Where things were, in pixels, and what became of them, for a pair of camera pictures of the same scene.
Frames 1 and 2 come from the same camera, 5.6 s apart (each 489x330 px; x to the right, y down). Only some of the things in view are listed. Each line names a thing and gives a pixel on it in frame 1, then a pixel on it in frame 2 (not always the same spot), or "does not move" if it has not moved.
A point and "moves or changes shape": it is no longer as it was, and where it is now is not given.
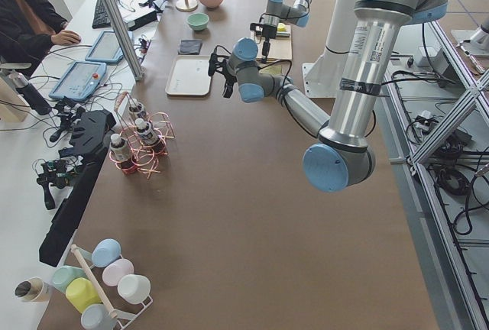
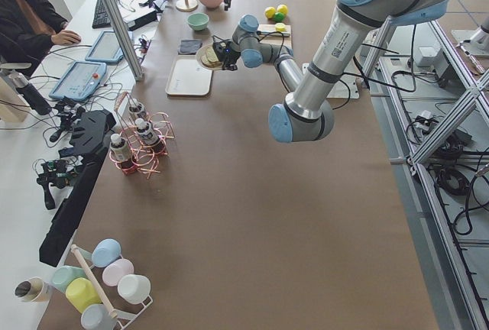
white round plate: x=278 y=68 moves or changes shape
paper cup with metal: x=34 y=289 does not move
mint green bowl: x=198 y=21 does not move
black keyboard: x=102 y=17 does not move
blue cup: x=105 y=251 does not move
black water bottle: x=20 y=83 does not move
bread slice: x=276 y=69 to x=210 y=59
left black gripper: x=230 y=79 to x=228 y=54
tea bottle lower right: x=122 y=154 does not move
